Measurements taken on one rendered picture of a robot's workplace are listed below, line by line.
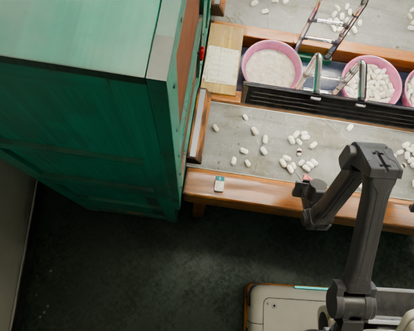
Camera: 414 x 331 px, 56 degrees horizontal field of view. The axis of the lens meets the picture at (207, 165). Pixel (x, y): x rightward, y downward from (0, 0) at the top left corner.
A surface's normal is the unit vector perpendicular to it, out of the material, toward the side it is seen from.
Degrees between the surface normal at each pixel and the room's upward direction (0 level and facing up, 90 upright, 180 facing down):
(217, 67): 0
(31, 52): 2
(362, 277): 32
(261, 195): 0
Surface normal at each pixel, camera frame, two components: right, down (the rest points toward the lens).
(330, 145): 0.05, -0.25
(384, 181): 0.05, 0.29
